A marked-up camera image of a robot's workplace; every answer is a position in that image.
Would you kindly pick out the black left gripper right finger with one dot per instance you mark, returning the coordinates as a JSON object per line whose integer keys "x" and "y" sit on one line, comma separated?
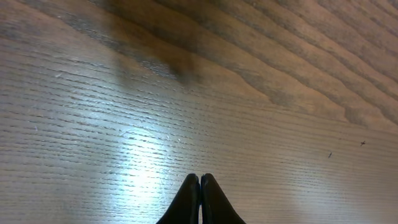
{"x": 216, "y": 208}

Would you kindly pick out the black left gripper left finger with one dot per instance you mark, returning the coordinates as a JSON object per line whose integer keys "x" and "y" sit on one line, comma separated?
{"x": 184, "y": 208}

